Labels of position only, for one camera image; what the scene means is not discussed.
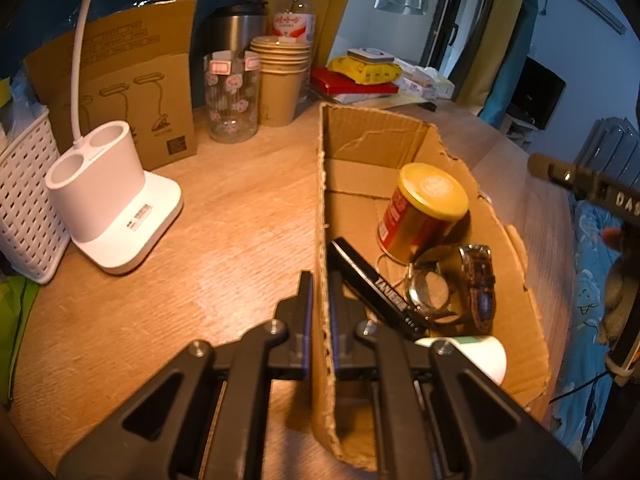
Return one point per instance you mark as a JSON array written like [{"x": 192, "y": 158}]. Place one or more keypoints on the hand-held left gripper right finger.
[{"x": 336, "y": 320}]

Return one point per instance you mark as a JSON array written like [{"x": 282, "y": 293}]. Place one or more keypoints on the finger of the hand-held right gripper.
[{"x": 590, "y": 185}]

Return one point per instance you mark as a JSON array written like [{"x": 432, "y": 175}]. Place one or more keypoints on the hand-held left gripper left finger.
[{"x": 309, "y": 320}]

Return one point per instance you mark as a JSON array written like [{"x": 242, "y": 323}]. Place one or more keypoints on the black bar tool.
[{"x": 370, "y": 280}]

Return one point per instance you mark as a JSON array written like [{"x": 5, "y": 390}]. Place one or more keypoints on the red tin yellow lid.
[{"x": 420, "y": 215}]

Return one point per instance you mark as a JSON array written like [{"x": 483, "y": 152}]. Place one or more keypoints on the brown cardboard box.
[{"x": 360, "y": 175}]

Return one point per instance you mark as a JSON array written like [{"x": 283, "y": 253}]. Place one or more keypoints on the large white charger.
[{"x": 480, "y": 357}]

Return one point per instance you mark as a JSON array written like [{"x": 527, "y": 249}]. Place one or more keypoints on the blue printed blanket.
[{"x": 585, "y": 300}]

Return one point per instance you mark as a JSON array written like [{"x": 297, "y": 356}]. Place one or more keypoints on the grey padded headboard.
[{"x": 610, "y": 145}]

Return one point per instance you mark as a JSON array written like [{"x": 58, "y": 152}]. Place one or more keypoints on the white monitor stand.
[{"x": 520, "y": 130}]

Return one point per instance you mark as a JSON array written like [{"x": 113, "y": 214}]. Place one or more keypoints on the black monitor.
[{"x": 540, "y": 90}]

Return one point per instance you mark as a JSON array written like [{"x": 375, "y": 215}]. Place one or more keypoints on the yellow teal curtain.
[{"x": 500, "y": 50}]

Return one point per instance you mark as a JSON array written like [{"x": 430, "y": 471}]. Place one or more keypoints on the white air conditioner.
[{"x": 590, "y": 0}]

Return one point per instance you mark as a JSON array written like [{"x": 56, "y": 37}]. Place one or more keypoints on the white tissue pack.
[{"x": 425, "y": 80}]

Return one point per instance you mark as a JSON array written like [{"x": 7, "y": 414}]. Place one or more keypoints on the white desk lamp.
[{"x": 125, "y": 220}]

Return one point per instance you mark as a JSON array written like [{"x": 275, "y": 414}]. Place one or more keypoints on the pale yellow paper envelope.
[{"x": 380, "y": 101}]

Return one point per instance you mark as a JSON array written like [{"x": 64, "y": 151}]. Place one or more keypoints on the patterned glass jar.
[{"x": 231, "y": 105}]

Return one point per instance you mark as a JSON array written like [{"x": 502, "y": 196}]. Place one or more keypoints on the stack of brown paper cups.
[{"x": 280, "y": 90}]

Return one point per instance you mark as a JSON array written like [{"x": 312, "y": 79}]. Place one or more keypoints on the yellow wipes packet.
[{"x": 365, "y": 70}]

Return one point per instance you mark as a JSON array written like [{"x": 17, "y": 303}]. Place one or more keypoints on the green plastic bag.
[{"x": 15, "y": 330}]

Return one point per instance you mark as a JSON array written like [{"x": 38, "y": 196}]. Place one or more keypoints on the brown lamp carton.
[{"x": 150, "y": 70}]

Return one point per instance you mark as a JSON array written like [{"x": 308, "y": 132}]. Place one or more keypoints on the steel thermos mug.
[{"x": 232, "y": 30}]

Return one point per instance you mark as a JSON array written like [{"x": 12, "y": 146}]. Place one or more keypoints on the clear plastic water bottle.
[{"x": 295, "y": 20}]

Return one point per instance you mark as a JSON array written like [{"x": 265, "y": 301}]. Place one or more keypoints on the white woven plastic basket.
[{"x": 25, "y": 200}]

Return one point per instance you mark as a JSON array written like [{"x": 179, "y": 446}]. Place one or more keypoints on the blue plastic bag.
[{"x": 22, "y": 95}]

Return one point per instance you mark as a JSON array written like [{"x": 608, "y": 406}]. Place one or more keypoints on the black sliding door frame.
[{"x": 447, "y": 15}]

